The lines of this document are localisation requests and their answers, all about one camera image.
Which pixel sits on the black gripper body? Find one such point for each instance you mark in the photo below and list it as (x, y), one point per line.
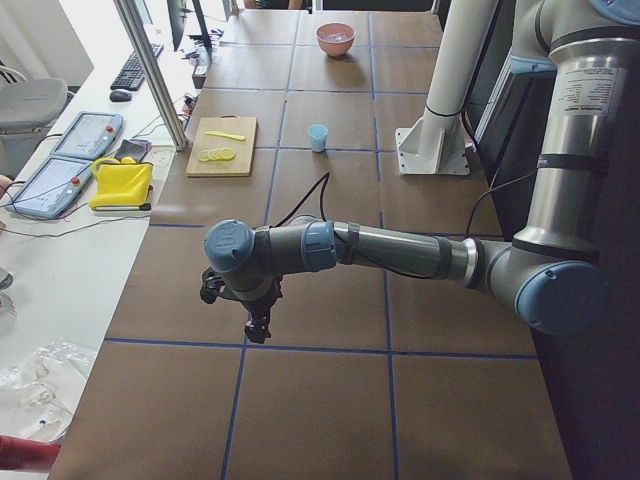
(256, 305)

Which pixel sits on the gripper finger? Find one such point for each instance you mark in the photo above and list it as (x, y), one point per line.
(263, 331)
(250, 331)

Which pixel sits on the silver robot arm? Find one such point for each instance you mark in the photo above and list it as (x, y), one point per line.
(547, 272)

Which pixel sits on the light blue cup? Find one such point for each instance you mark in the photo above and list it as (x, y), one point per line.
(317, 135)

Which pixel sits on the pile of clear ice cubes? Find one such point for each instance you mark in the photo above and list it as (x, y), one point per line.
(334, 34)

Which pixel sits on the wooden cutting board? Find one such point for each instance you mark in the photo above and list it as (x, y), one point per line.
(238, 166)

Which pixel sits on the yellow plastic knife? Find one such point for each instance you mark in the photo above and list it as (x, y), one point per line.
(230, 136)

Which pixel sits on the yellow cloth bag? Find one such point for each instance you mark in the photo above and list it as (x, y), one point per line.
(122, 184)

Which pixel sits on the purple grey pouch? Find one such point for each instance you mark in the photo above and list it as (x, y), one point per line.
(135, 149)

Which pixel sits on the black monitor stand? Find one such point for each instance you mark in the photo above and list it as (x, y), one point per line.
(202, 42)

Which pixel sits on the crumpled clear plastic wrap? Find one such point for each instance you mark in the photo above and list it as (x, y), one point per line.
(40, 396)

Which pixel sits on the teach pendant far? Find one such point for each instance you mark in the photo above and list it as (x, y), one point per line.
(89, 135)

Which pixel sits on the teach pendant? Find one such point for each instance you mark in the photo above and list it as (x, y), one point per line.
(52, 188)
(89, 135)

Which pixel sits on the teach pendant near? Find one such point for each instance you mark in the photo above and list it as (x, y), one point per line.
(52, 188)

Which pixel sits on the black computer mouse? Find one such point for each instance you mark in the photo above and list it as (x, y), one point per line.
(120, 96)

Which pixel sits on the black keyboard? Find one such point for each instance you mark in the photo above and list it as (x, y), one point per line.
(130, 76)

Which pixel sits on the pink bowl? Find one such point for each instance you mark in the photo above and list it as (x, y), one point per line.
(336, 49)

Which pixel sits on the grey office chair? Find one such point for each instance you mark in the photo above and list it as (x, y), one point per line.
(27, 107)

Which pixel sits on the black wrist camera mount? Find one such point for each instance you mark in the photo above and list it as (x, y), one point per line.
(214, 287)

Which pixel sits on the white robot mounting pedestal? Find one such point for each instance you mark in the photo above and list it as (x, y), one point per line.
(434, 145)

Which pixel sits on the aluminium frame post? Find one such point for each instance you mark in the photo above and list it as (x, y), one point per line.
(133, 25)

